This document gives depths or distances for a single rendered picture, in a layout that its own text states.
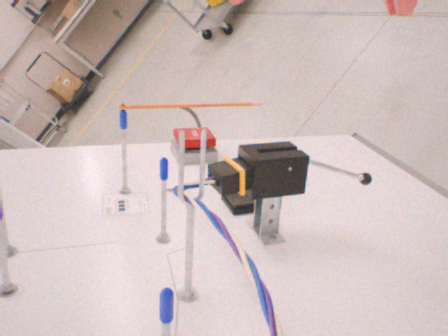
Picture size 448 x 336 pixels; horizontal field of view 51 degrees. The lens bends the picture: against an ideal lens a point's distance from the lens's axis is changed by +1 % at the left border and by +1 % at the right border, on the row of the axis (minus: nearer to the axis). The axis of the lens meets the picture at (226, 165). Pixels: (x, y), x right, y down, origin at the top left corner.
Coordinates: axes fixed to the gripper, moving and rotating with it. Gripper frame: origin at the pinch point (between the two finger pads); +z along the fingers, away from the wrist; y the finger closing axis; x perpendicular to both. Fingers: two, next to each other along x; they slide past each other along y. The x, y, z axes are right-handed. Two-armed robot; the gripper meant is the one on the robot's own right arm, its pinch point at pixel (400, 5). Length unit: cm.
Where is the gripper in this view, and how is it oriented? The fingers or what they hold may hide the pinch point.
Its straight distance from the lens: 48.2
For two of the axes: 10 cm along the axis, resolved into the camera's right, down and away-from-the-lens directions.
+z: 1.1, 8.9, 4.5
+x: 9.3, -2.4, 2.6
